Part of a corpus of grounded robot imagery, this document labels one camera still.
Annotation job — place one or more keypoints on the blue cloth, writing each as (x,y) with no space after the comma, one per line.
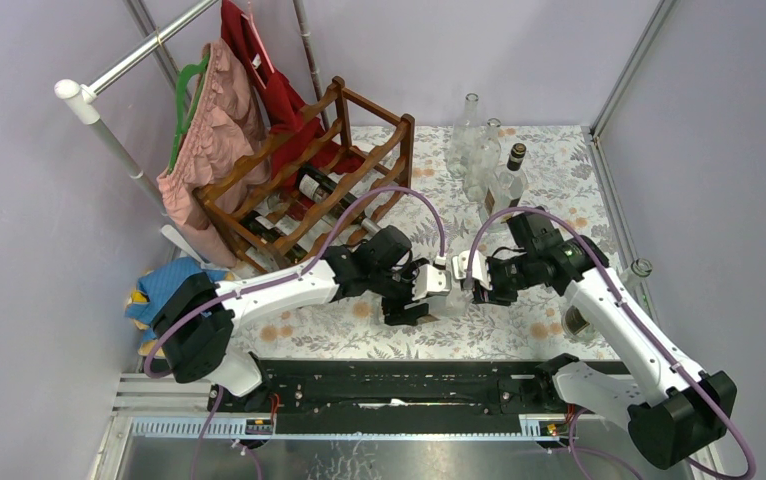
(171,278)

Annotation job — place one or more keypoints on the clear bottle black cap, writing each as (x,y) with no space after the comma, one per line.
(507,183)
(446,305)

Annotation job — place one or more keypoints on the clear bottle dark label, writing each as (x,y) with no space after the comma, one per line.
(579,329)

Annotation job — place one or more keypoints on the clear round bottle back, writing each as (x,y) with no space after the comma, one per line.
(484,155)

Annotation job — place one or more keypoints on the green clothes hanger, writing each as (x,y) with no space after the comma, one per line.
(185,105)

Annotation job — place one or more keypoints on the silver clothes rail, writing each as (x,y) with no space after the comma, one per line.
(127,105)

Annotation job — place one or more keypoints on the green wine bottle brown label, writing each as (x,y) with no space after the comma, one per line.
(268,232)

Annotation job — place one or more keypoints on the clear tall bottle back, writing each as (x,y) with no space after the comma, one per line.
(463,134)

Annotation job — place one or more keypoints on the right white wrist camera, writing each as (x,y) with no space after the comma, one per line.
(471,270)

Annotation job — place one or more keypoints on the red hanging garment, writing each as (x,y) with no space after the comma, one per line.
(281,101)

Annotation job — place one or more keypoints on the pink hanging garment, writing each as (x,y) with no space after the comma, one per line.
(226,126)

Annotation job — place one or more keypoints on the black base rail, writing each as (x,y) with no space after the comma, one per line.
(310,387)

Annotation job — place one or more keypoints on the white slotted cable duct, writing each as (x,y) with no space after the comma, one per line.
(391,425)

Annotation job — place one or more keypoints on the floral tablecloth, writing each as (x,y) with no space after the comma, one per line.
(562,177)

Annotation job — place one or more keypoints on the clear bottle black cap rear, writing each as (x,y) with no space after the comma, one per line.
(507,183)

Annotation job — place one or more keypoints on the brown wooden wine rack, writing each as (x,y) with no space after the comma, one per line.
(312,191)

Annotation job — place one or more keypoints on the clear bottle black cap front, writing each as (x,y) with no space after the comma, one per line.
(446,305)

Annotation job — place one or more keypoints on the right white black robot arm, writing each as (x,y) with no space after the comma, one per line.
(672,407)

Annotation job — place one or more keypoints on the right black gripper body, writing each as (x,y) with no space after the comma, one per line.
(507,277)

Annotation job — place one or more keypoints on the yellow cloth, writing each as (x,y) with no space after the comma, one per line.
(134,311)

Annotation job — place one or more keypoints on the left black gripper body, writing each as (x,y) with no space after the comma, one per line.
(396,289)

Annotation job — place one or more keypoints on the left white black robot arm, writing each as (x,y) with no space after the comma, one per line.
(196,325)

